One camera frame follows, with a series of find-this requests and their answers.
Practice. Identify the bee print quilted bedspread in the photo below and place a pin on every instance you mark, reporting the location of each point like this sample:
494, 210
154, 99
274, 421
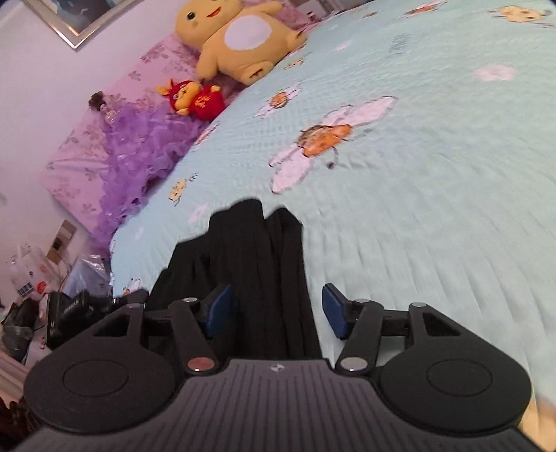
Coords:
412, 195

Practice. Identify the yellow plush toy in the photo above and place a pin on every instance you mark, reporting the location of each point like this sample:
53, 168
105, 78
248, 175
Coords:
243, 39

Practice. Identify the black plastic bag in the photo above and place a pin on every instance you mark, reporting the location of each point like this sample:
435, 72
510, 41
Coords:
17, 334

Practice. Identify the pink floral pillow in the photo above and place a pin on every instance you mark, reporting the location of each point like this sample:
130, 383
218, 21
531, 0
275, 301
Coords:
82, 165

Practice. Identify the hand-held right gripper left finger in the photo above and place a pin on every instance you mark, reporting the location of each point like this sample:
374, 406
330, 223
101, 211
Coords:
219, 310

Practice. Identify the white plastic bag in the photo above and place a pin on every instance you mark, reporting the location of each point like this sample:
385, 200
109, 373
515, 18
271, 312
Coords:
30, 274

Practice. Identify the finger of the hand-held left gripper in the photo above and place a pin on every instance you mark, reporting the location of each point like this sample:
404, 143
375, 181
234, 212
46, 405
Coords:
134, 297

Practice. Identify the framed wall picture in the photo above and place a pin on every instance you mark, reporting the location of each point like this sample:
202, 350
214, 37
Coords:
74, 17

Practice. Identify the clear plastic bag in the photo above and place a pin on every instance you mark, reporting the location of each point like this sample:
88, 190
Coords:
89, 274

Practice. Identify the black long-sleeved shirt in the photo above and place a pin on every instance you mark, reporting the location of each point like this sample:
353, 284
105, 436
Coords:
260, 260

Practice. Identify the red plush toy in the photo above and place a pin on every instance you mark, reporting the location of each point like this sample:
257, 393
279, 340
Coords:
200, 100

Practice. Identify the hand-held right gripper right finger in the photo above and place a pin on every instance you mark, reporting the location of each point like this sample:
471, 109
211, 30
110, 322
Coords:
334, 310

